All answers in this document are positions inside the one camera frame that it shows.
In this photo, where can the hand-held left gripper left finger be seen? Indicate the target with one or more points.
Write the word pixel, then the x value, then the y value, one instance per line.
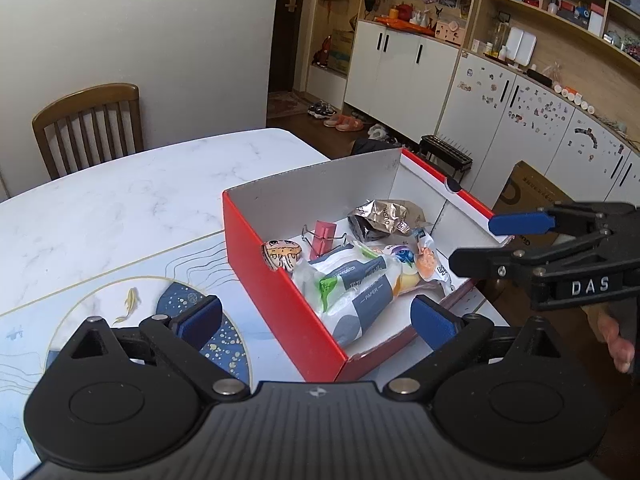
pixel 202 317

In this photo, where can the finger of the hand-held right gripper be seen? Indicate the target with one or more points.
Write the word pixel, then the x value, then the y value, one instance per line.
pixel 480 262
pixel 520 224

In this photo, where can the black floor rack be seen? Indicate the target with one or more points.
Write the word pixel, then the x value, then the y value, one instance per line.
pixel 445 150

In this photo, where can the white rectangular container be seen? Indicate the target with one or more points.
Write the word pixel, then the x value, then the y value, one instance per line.
pixel 520 45

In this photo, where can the white shoe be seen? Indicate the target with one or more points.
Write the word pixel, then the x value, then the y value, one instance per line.
pixel 378 132

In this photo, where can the patterned door mat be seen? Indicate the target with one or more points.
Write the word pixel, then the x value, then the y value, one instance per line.
pixel 285 105

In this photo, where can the grey white tissue pack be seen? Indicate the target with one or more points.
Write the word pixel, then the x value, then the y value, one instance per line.
pixel 360 300

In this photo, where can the white snack pouch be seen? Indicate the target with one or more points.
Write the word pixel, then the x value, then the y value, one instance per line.
pixel 430 265

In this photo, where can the red figurine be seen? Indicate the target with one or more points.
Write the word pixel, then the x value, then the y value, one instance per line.
pixel 322 52

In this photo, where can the pink binder clip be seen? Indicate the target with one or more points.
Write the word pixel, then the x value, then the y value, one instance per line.
pixel 324 237

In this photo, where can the sticker covered white cabinet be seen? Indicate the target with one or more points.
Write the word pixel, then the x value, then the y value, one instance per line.
pixel 540 125

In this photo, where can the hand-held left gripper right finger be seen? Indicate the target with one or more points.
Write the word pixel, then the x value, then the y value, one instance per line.
pixel 435 325

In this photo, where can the person's right hand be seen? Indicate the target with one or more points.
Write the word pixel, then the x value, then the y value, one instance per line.
pixel 617 347

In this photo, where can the gold foil snack packet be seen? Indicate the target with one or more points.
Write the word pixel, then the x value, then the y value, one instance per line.
pixel 390 215

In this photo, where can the pair of pink slippers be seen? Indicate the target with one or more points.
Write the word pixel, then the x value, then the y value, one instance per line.
pixel 345 122

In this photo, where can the flat printed cardboard box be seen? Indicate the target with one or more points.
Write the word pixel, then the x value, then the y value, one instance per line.
pixel 530 190

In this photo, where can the blueberry bread packet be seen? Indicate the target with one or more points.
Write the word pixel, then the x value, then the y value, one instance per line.
pixel 405 272

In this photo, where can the pair of dark sneakers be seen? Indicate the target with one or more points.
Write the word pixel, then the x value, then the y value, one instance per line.
pixel 320 109

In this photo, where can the red cardboard box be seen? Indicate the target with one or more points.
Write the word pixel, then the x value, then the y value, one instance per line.
pixel 260 270

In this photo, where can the wooden chair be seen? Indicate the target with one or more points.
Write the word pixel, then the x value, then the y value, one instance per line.
pixel 85 105

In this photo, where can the red teapot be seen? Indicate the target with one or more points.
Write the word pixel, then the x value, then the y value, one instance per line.
pixel 400 12

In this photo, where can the yellow toy figure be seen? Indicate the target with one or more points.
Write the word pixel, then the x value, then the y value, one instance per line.
pixel 282 255

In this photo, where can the white lower cabinet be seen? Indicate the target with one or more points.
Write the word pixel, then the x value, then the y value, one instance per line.
pixel 400 75

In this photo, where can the dark wooden door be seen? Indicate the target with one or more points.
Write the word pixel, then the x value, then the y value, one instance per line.
pixel 285 50

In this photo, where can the wooden wall shelf unit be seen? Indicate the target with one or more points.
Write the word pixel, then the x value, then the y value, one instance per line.
pixel 575 50

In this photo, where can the clear bottle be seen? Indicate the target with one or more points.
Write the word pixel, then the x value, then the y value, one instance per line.
pixel 501 35

